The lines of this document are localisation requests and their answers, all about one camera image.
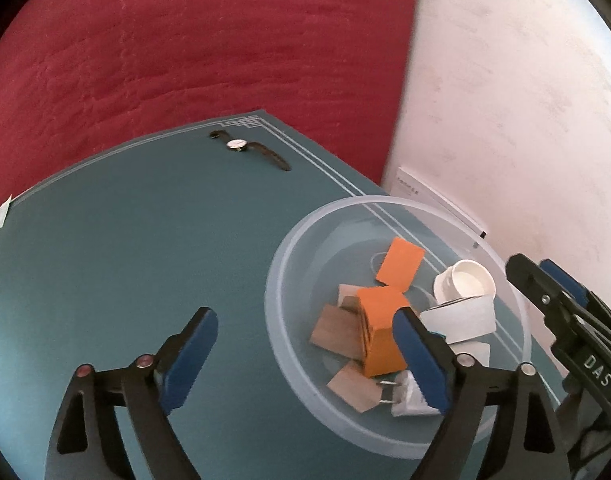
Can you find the white round plastic cup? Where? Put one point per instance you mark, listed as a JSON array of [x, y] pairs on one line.
[[468, 280]]

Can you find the teal table mat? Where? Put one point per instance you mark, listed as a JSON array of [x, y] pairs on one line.
[[135, 235]]

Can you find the clear plastic container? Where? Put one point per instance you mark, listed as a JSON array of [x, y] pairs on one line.
[[305, 280]]

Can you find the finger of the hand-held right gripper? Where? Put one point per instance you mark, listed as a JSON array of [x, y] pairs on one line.
[[565, 280], [530, 280]]

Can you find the beige wooden wedge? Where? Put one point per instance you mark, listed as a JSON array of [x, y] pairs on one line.
[[346, 296], [353, 385]]

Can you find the red quilted blanket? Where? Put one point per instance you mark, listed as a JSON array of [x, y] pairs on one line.
[[185, 35]]

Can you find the orange striped wooden wedge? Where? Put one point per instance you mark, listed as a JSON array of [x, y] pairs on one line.
[[380, 335], [400, 265]]

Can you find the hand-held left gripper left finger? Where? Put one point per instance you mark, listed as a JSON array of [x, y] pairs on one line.
[[188, 360]]

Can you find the white power adapter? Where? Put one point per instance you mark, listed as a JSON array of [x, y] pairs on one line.
[[408, 400]]

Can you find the white wooden block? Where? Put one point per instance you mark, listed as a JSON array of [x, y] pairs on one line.
[[460, 317]]

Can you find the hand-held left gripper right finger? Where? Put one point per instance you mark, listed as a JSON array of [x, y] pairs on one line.
[[420, 360]]

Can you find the brown wooden block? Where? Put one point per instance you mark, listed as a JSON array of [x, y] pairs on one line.
[[335, 332]]

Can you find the white striped wooden wedge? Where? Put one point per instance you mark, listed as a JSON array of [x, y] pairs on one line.
[[473, 350]]

